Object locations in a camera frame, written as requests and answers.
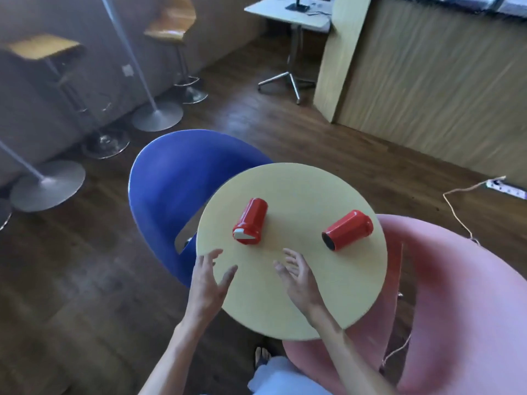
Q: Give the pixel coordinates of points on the person's left hand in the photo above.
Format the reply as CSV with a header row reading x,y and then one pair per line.
x,y
206,288

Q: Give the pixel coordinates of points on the person's right hand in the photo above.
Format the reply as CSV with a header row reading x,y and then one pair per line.
x,y
302,290

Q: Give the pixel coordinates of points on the person's right thumb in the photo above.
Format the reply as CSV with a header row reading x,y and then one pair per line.
x,y
280,270

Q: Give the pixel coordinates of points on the person's left thumb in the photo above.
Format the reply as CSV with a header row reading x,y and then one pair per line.
x,y
229,279

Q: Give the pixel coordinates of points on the person's left forearm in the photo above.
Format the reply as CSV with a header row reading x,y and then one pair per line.
x,y
175,357

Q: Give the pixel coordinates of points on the person's right forearm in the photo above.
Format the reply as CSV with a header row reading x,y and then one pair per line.
x,y
350,357

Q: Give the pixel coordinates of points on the red cup with white lid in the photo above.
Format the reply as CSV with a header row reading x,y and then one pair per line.
x,y
250,221

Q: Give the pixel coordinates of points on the person's sandal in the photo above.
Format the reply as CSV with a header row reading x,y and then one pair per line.
x,y
262,357

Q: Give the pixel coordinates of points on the blue shell chair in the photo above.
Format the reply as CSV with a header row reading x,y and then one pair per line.
x,y
173,189

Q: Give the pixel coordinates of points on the person's white shorts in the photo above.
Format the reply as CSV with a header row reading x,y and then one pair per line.
x,y
280,378

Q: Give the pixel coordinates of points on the white pole with round base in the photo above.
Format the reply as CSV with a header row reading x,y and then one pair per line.
x,y
158,115
47,187

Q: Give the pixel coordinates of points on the pink shell chair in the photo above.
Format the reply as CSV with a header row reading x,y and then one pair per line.
x,y
461,308

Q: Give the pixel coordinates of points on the leaning wooden panel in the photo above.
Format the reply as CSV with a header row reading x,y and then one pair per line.
x,y
341,57

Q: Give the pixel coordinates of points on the white power strip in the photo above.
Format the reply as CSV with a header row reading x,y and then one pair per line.
x,y
505,189

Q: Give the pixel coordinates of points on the wooden slat counter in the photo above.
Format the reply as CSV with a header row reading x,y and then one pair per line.
x,y
432,78

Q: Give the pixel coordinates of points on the white desk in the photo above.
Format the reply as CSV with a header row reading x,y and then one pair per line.
x,y
288,14

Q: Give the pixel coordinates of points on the wooden backrest bar stool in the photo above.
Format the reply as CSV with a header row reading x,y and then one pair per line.
x,y
173,20

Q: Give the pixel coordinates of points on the black monitor stand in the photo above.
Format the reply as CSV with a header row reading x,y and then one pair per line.
x,y
298,4

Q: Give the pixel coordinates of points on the wooden seat bar stool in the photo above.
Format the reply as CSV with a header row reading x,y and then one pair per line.
x,y
43,47

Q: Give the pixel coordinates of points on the white wall outlet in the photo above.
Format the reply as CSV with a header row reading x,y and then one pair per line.
x,y
128,70

